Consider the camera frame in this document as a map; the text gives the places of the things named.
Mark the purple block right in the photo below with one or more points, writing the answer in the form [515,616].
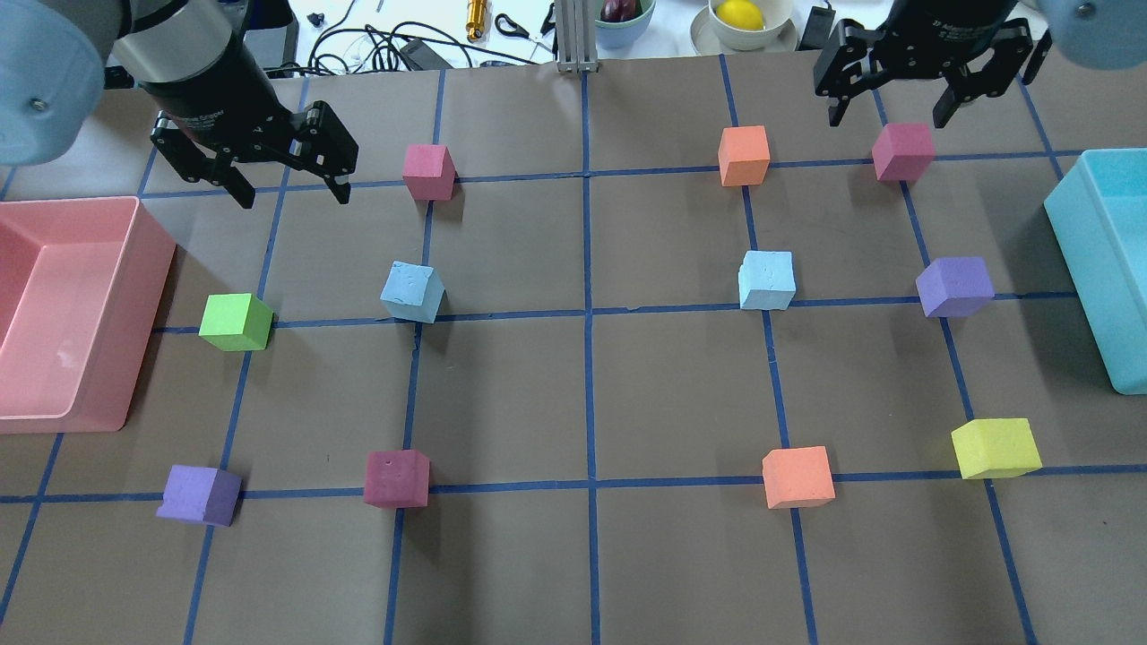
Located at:
[954,287]

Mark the orange block near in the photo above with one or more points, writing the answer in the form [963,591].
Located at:
[797,478]

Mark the pink block left far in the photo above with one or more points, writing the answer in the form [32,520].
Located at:
[429,172]

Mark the purple block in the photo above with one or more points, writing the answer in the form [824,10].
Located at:
[200,495]
[954,287]

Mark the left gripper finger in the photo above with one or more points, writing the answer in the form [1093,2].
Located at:
[338,184]
[226,176]

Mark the green bowl with fruit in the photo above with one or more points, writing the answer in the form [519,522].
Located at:
[619,24]

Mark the orange block far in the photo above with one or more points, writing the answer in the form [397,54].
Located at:
[744,155]

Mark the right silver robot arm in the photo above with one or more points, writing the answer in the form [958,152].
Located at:
[1100,35]

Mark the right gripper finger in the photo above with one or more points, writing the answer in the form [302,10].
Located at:
[839,98]
[954,98]

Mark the yellow lemon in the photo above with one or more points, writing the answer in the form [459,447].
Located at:
[742,15]

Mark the pink plastic bin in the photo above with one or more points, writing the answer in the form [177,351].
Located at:
[81,283]

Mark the pink block right far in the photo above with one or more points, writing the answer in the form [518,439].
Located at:
[903,151]

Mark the purple block left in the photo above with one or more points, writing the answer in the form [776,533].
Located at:
[200,495]

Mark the aluminium frame post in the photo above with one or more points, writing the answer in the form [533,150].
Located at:
[576,36]

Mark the cream bowl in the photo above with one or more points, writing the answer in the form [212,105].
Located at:
[779,28]

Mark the orange block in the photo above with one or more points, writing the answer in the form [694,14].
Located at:
[744,155]
[797,478]

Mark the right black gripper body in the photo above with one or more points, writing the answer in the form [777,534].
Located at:
[952,25]

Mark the green block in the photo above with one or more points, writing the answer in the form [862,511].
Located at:
[236,322]

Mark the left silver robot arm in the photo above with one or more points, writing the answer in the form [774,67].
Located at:
[54,53]

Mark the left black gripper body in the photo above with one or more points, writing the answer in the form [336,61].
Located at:
[215,90]

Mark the light blue block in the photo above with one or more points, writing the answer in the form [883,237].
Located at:
[766,281]
[413,292]

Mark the black scissors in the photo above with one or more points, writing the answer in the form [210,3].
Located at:
[507,27]

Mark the dark pink block left near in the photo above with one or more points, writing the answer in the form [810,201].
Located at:
[397,479]

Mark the black power adapter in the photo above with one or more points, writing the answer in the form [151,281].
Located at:
[819,24]

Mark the yellow block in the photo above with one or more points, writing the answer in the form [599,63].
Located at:
[995,448]

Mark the cyan plastic bin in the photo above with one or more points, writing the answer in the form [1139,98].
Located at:
[1098,212]

